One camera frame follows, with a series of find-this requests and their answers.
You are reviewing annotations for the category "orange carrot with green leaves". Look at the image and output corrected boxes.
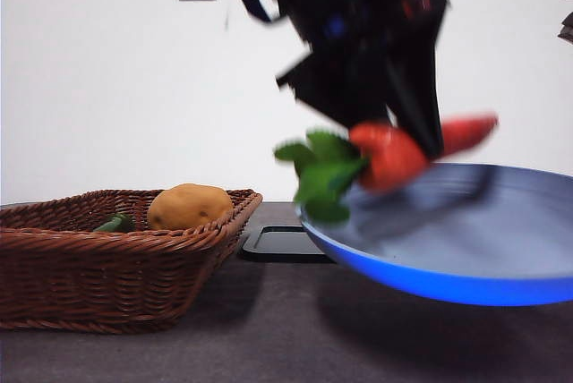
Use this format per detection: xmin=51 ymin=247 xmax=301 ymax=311
xmin=273 ymin=110 xmax=500 ymax=225

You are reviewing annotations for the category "light blue plate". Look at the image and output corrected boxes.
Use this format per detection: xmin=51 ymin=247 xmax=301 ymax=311
xmin=297 ymin=162 xmax=573 ymax=308

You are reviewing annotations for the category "black rectangular tray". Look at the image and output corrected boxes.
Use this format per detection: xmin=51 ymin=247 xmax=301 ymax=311
xmin=236 ymin=225 xmax=335 ymax=264

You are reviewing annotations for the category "yellow-brown potato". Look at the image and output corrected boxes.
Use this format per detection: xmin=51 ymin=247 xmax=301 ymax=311
xmin=147 ymin=183 xmax=235 ymax=231

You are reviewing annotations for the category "green pepper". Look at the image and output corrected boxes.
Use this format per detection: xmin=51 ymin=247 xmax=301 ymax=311
xmin=92 ymin=213 xmax=135 ymax=234

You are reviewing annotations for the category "brown wicker basket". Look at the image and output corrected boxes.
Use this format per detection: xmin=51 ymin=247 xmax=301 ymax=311
xmin=0 ymin=189 xmax=264 ymax=335

